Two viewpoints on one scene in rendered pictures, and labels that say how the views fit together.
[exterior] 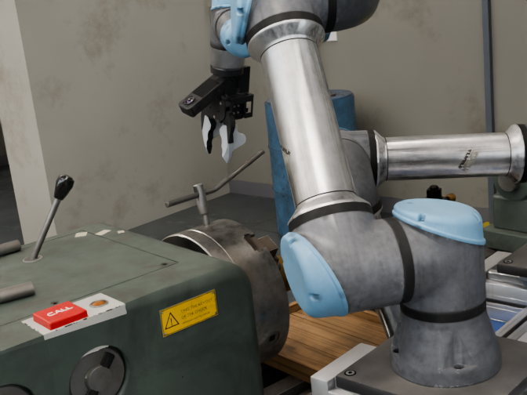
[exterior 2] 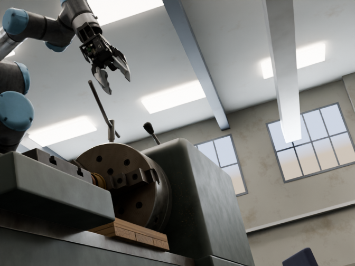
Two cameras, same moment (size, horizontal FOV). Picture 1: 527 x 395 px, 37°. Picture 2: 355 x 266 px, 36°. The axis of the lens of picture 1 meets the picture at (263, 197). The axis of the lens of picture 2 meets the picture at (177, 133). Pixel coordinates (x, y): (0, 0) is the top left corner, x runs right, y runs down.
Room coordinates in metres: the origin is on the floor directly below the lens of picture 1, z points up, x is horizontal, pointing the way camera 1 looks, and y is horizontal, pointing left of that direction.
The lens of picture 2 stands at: (2.94, -0.60, 0.61)
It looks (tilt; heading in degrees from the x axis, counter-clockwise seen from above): 22 degrees up; 145
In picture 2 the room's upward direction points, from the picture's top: 14 degrees counter-clockwise
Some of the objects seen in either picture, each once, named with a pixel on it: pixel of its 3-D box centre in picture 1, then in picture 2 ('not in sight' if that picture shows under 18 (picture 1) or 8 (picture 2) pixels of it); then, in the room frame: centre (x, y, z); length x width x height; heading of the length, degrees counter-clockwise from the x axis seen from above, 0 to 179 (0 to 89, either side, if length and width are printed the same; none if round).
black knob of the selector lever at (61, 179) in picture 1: (64, 186); (148, 128); (1.42, 0.36, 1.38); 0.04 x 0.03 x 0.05; 129
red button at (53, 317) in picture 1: (60, 317); not in sight; (1.09, 0.32, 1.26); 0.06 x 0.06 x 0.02; 39
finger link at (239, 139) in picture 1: (234, 141); (100, 79); (1.72, 0.05, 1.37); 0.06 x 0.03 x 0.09; 129
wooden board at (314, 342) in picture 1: (321, 337); (75, 256); (1.72, -0.10, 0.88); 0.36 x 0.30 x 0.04; 39
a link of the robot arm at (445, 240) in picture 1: (434, 250); not in sight; (1.01, -0.22, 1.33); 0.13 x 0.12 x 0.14; 100
